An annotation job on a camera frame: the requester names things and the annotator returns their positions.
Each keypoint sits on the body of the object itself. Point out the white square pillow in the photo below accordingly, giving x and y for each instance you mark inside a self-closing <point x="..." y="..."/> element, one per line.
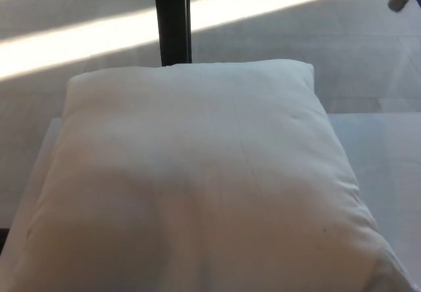
<point x="194" y="180"/>

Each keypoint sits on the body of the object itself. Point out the black vertical post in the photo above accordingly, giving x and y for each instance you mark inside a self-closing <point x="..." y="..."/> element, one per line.
<point x="172" y="19"/>

